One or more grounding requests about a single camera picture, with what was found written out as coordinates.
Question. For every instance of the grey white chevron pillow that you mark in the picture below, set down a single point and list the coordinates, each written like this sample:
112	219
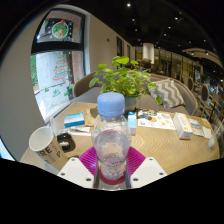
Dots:
168	93

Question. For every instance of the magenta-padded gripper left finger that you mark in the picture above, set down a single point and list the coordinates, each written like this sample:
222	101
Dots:
87	161

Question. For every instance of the long white box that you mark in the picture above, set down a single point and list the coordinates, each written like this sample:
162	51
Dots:
183	126

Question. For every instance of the white and blue leaflets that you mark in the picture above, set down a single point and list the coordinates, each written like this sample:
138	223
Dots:
194	123

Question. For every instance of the clear blue-capped water bottle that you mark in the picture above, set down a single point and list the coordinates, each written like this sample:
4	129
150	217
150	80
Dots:
111	143

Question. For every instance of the flat blue box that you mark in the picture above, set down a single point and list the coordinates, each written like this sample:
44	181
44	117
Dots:
74	119

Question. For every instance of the brown paper card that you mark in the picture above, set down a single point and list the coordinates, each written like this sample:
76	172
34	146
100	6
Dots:
90	116

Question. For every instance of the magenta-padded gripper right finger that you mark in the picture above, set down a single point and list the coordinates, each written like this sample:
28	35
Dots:
137	161

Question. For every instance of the green potted plant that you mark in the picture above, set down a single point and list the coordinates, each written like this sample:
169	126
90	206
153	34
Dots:
123	80

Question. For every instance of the group of ceiling lights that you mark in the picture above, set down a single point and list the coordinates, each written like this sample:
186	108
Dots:
128	5

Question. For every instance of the window with festive decals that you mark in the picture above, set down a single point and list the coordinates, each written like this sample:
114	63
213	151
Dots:
50	83

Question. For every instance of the white mug with black lettering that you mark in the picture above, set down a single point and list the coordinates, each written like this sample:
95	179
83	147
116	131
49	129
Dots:
46	148

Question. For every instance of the small light blue carton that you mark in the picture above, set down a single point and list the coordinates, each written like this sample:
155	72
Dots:
132	123

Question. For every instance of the grey curved sofa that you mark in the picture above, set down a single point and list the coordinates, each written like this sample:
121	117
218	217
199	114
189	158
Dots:
83	86

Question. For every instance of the white round column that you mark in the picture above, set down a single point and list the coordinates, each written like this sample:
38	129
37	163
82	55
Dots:
148	51

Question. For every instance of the white green tube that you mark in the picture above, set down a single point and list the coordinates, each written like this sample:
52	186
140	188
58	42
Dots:
80	129

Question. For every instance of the illustrated paper sheet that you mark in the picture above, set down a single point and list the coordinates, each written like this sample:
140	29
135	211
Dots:
160	120

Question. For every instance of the group of round-backed chairs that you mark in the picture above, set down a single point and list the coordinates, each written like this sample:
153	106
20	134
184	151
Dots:
204	93

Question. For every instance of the small black object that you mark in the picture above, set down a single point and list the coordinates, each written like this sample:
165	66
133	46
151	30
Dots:
66	142

